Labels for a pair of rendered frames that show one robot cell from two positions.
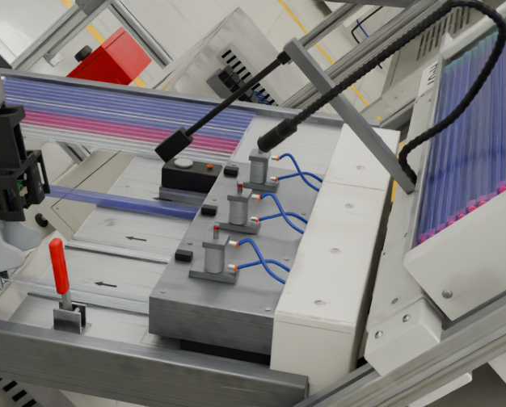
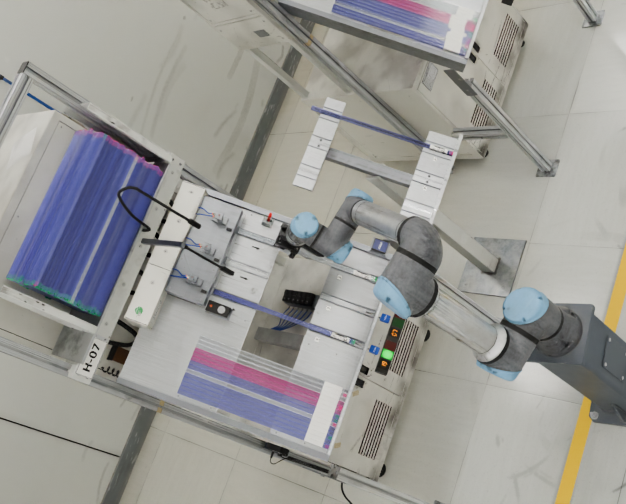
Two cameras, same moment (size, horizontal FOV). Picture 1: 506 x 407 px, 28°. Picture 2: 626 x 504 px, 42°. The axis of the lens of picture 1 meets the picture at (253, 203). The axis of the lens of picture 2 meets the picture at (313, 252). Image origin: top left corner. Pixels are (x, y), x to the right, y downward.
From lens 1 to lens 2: 2.61 m
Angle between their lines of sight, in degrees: 77
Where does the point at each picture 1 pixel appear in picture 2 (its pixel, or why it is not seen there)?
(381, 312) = (176, 173)
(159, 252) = (235, 267)
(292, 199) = (183, 269)
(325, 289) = (187, 198)
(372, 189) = (153, 263)
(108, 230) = (253, 284)
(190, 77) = not seen: outside the picture
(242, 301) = (213, 204)
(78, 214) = not seen: outside the picture
